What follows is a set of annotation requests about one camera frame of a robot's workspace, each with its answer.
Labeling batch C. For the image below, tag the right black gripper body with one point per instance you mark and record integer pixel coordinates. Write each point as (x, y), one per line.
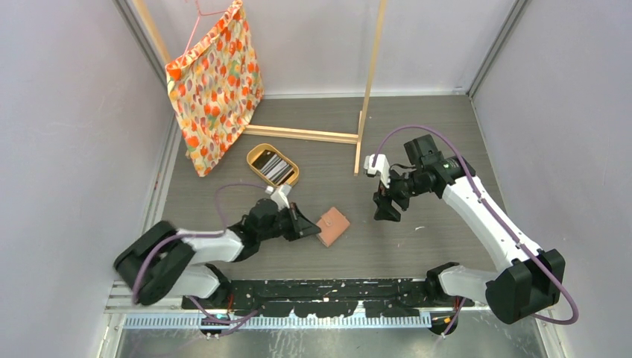
(402, 188)

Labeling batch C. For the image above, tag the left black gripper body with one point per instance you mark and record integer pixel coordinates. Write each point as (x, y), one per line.
(288, 227)

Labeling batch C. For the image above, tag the brown leather card holder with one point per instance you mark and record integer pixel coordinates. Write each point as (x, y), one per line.
(332, 225)

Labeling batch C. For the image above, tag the stack of credit cards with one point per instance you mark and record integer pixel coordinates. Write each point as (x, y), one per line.
(274, 168)

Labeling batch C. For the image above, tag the orange oval tray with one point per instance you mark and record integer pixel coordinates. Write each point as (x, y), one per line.
(258, 149)

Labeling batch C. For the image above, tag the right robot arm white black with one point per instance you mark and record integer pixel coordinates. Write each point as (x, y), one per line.
(526, 279)

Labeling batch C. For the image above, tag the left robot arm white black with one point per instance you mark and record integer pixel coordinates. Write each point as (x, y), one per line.
(167, 261)

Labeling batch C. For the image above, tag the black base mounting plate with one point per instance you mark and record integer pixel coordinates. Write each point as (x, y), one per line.
(395, 297)

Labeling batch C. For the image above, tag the orange floral fabric bag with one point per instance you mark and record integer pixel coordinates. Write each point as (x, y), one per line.
(214, 88)

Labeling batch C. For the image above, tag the pink clothes hanger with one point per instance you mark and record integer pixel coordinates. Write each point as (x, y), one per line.
(207, 13)

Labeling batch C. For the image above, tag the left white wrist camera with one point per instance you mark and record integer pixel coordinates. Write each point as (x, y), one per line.
(280, 195)

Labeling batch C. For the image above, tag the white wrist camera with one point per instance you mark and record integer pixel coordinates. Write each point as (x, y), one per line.
(377, 165)
(280, 195)

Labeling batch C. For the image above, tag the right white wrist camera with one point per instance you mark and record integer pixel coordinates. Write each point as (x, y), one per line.
(377, 165)

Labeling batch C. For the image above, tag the wooden clothes rack frame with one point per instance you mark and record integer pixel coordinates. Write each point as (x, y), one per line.
(289, 133)

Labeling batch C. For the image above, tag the aluminium rail frame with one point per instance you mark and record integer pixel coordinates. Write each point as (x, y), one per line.
(180, 313)

